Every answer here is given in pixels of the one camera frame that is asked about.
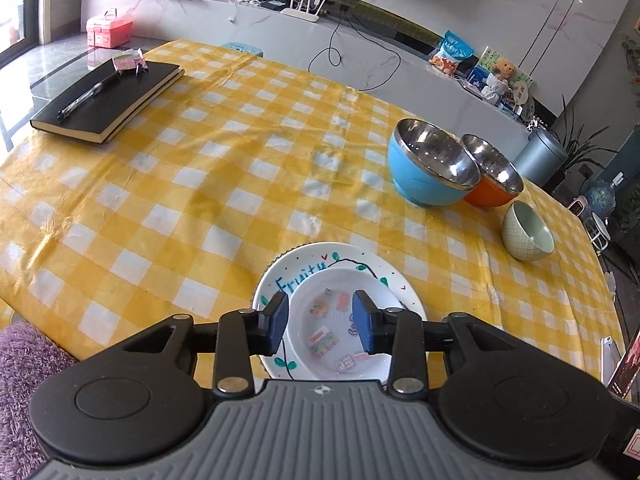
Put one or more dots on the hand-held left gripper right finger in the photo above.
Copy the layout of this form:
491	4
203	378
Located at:
365	325

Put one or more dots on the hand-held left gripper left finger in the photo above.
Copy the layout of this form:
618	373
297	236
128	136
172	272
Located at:
277	322

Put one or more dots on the small white sticker plate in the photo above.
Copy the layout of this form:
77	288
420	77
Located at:
325	320

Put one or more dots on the white fruit print plate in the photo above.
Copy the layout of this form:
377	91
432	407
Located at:
310	255

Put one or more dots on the blue steel bowl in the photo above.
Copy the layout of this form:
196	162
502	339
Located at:
415	180

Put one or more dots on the green ceramic bowl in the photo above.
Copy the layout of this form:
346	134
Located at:
520	240

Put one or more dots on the orange steel bowl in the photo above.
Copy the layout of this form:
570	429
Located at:
487	195

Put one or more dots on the smartphone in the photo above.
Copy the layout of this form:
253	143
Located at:
627	360

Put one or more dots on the white phone stand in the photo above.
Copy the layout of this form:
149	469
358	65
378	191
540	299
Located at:
607	360

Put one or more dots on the yellow checked tablecloth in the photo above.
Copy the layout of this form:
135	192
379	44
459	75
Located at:
200	185

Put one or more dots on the white round stool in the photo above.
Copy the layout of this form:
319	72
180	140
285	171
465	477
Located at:
599	227

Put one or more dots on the green pothos plant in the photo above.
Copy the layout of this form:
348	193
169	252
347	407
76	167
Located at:
629	220

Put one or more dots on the pink heater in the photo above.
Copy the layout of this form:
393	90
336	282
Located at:
577	206

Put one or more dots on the blue water bottle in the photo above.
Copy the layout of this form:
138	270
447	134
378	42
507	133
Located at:
602	195

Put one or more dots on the grey blue trash can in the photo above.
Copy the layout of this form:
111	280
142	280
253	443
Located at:
540	157

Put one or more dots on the purple rug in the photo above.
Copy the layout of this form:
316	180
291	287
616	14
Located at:
25	385

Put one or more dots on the black notebook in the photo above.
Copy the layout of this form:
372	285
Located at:
125	95

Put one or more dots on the potted snake plant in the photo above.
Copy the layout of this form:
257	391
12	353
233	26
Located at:
580	150

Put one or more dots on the teal stool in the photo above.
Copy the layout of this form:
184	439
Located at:
242	49

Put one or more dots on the round paper fan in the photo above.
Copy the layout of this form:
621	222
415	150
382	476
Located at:
522	96

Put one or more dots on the blue snack bag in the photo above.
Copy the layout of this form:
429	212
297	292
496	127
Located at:
450	52

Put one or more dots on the white marble tv console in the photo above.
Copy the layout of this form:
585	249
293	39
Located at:
280	35

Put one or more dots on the green painting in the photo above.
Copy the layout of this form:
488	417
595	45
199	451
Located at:
482	62

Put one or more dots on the black pen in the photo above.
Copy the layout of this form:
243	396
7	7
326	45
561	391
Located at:
87	95

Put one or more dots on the pink wrapped small item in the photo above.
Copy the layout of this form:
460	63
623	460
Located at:
127	60

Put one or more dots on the white router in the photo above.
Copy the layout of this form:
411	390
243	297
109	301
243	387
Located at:
300	14

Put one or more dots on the pink storage box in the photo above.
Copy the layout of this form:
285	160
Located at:
107	30

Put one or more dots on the hanging vine plant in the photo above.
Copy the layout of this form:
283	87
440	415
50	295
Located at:
632	60

